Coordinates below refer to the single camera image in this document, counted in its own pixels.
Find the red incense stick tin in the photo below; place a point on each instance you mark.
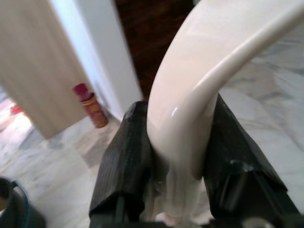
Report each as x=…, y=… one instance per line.
x=91, y=107

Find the dark brown wooden door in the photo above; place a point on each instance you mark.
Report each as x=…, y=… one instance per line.
x=152, y=40

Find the light wood cabinet panel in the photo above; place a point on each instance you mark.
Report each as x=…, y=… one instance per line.
x=35, y=64

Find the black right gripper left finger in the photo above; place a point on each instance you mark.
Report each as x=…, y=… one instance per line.
x=126, y=161

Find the black round waste bin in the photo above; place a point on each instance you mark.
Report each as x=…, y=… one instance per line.
x=14, y=204

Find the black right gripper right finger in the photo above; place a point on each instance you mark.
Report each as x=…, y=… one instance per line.
x=235, y=154

